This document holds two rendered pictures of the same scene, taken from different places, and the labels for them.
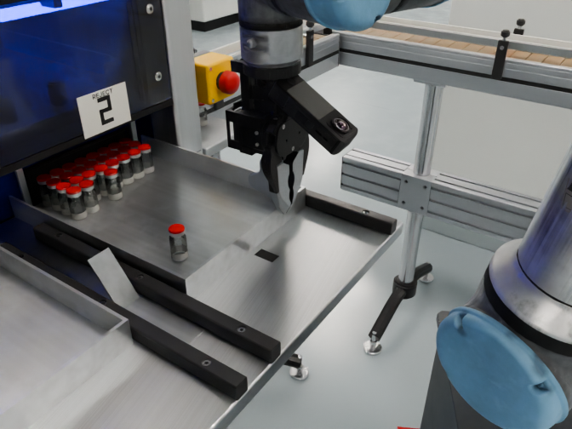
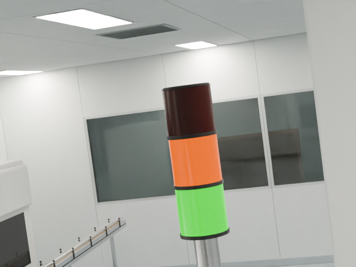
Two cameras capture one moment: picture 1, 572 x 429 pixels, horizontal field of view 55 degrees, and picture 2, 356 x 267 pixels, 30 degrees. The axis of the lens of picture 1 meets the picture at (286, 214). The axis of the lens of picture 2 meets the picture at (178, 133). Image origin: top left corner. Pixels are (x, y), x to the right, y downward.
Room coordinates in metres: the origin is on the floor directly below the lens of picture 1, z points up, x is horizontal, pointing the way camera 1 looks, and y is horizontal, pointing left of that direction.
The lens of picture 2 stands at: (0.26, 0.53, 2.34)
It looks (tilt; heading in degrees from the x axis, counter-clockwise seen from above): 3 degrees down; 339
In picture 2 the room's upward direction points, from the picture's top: 7 degrees counter-clockwise
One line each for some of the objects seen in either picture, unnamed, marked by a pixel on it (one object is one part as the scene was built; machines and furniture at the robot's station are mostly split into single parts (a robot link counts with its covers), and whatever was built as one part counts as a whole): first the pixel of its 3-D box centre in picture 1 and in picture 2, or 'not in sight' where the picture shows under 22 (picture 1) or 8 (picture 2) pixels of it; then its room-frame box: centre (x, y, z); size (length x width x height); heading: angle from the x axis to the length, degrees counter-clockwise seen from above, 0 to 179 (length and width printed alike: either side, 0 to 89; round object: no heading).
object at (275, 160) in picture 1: (275, 160); not in sight; (0.63, 0.01, 0.99); 0.05 x 0.02 x 0.09; 146
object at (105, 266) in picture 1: (144, 294); not in sight; (0.47, 0.16, 0.91); 0.14 x 0.03 x 0.06; 56
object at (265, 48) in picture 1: (270, 43); not in sight; (0.66, 0.02, 1.13); 0.08 x 0.08 x 0.05
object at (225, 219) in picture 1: (160, 202); not in sight; (0.69, 0.18, 0.90); 0.34 x 0.26 x 0.04; 56
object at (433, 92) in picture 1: (417, 198); not in sight; (1.45, -0.40, 0.46); 0.09 x 0.09 x 0.77; 56
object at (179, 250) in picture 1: (178, 243); not in sight; (0.58, 0.14, 0.90); 0.02 x 0.02 x 0.04
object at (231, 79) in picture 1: (226, 82); not in sight; (0.94, 0.10, 0.99); 0.04 x 0.04 x 0.04; 56
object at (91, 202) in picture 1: (88, 197); not in sight; (0.69, 0.29, 0.91); 0.02 x 0.02 x 0.05
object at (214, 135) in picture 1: (201, 133); not in sight; (1.00, 0.17, 0.87); 0.14 x 0.13 x 0.02; 56
